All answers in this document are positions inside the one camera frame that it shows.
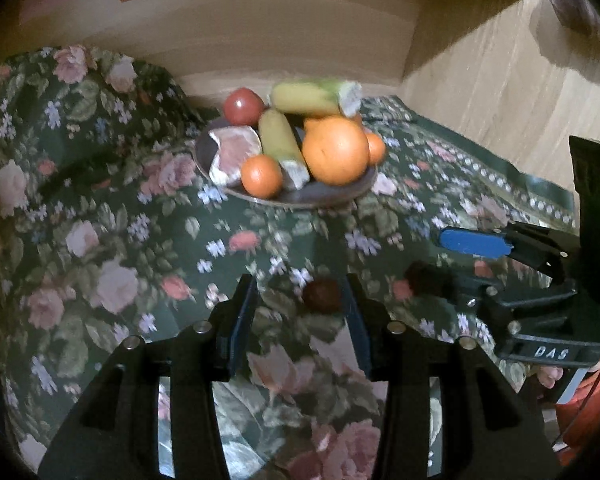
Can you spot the wooden headboard shelf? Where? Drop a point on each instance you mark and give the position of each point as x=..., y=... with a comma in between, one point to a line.
x=213, y=46

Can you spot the large orange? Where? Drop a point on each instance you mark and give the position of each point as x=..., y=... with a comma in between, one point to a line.
x=311, y=122
x=336, y=154

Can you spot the floral pillow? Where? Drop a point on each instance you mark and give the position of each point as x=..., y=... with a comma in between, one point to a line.
x=69, y=115

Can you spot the floral green bedsheet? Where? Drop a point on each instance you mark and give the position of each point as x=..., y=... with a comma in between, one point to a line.
x=155, y=247

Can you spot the yellow corn piece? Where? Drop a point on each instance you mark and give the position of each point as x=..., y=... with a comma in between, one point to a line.
x=319, y=97
x=279, y=142

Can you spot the red tomato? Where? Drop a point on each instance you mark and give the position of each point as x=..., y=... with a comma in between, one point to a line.
x=243, y=107

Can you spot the peeled pomelo piece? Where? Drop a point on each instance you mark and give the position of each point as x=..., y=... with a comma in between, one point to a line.
x=234, y=145

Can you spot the dark red jujube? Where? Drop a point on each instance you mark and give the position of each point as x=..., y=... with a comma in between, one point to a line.
x=322, y=296

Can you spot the small mandarin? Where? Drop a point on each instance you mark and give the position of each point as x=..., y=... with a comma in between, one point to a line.
x=261, y=177
x=376, y=148

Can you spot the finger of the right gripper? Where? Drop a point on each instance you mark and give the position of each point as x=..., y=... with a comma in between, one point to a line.
x=465, y=290
x=490, y=244

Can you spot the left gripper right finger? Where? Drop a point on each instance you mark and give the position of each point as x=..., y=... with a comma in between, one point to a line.
x=487, y=431

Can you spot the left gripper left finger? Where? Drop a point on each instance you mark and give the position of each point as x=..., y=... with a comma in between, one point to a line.
x=112, y=431

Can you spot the person's right hand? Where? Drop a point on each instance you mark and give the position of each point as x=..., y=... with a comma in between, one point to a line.
x=549, y=375

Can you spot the pink tied curtain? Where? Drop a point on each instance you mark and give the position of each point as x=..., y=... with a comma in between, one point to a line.
x=580, y=16

